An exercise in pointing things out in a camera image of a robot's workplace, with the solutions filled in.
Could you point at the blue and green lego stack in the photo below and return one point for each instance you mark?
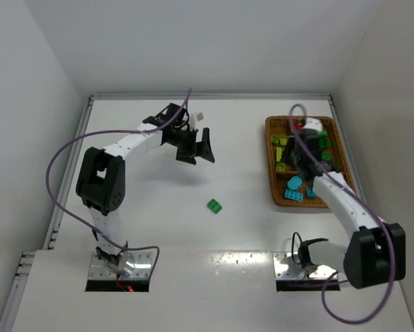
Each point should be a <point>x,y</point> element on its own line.
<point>293,195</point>

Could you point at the small dark green lego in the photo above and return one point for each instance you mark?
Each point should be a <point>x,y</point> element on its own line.
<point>323,135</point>

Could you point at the lime green red lego stack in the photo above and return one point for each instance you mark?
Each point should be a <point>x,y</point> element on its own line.
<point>280,167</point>

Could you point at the small cyan lego brick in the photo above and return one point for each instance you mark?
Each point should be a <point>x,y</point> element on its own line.
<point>310,194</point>

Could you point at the green lego plate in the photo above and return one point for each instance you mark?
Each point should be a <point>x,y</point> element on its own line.
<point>326,156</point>

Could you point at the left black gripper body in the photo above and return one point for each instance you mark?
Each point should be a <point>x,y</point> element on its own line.
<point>192,148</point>

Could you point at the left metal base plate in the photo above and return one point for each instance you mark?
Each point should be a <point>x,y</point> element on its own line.
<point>132,266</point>

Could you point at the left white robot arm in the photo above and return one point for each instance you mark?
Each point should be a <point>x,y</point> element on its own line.
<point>101,181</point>

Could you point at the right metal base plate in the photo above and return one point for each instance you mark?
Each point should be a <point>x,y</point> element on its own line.
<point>287,268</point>

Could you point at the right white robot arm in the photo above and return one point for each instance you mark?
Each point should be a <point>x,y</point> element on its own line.
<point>376,252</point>

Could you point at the green and lime curved legos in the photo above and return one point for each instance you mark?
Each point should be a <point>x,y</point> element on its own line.
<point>324,143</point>

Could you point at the cyan rounded flower lego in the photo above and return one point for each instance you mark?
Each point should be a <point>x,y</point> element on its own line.
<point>294,183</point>

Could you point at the green curved lego brick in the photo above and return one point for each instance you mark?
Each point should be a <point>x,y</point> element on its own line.
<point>214,206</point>

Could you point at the metal base plate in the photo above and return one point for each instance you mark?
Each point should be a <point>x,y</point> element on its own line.
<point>132,266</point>
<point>287,268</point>

